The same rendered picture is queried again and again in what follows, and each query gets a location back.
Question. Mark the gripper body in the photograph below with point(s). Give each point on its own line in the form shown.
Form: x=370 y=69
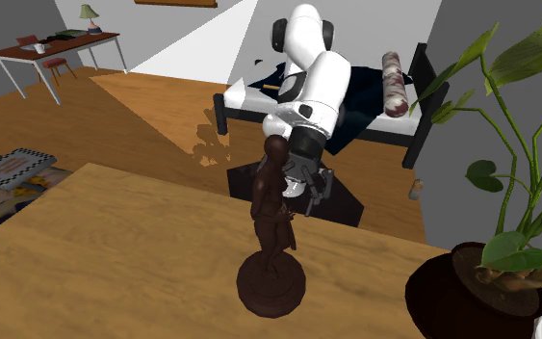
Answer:
x=309 y=143

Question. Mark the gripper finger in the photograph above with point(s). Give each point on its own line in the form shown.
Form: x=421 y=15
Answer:
x=327 y=180
x=293 y=171

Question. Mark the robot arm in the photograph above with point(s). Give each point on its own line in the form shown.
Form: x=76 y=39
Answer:
x=327 y=84

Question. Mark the dark brown figure statue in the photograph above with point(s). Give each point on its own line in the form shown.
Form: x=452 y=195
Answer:
x=270 y=187

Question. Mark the black bed with white mattress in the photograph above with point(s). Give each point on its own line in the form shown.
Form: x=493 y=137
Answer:
x=392 y=124

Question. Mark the small pale bottle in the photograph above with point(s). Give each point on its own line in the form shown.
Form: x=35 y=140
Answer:
x=416 y=190

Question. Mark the green plant in dark pot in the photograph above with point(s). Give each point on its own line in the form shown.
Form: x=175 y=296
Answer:
x=439 y=300

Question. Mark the brown desk with white legs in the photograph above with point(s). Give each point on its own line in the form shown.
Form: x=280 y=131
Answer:
x=64 y=45

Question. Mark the red chair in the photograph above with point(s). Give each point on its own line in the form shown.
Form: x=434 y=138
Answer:
x=54 y=62

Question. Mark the checkered flat box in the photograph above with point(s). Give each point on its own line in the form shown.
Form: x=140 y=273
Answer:
x=12 y=166

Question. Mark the wooden wall picture frame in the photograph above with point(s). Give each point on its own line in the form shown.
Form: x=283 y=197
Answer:
x=176 y=2

